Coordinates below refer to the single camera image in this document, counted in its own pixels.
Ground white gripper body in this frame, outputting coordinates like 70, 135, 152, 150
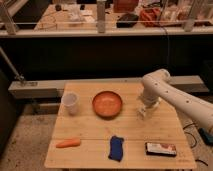
137, 99, 158, 120

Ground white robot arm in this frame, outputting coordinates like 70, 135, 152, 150
141, 69, 213, 135

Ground orange ceramic bowl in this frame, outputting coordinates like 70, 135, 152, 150
92, 91, 123, 118

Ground black rectangular box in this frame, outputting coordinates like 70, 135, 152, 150
145, 142, 177, 157

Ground blue cloth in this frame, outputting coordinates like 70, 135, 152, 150
108, 136, 124, 162

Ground wooden table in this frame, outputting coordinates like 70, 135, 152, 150
45, 82, 196, 169

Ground black device on floor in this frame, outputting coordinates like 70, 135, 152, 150
198, 128, 213, 146

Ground translucent plastic cup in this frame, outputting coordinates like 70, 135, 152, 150
61, 92, 79, 115

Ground orange carrot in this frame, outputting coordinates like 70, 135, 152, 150
56, 138, 81, 148

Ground black bag on bench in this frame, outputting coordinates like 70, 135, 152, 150
116, 13, 139, 28

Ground orange tool on bench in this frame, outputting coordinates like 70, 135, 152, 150
139, 8, 160, 27

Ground metal clamp stand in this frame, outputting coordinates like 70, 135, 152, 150
0, 46, 38, 86

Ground grey metal post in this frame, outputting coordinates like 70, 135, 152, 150
97, 0, 106, 33

